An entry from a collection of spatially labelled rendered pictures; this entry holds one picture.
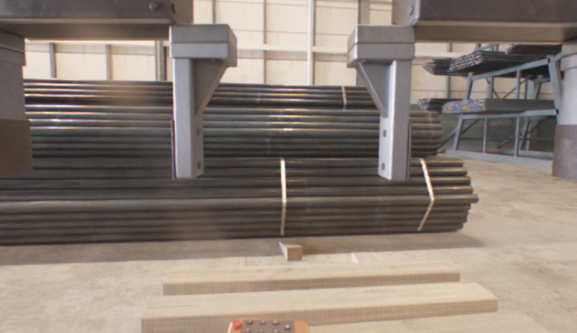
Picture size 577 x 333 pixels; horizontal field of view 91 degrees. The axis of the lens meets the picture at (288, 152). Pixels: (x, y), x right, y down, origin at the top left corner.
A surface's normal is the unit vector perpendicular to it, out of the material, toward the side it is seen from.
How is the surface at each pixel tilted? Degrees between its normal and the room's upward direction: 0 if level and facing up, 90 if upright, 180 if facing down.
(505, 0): 90
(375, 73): 90
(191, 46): 90
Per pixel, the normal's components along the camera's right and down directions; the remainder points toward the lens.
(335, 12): 0.11, 0.08
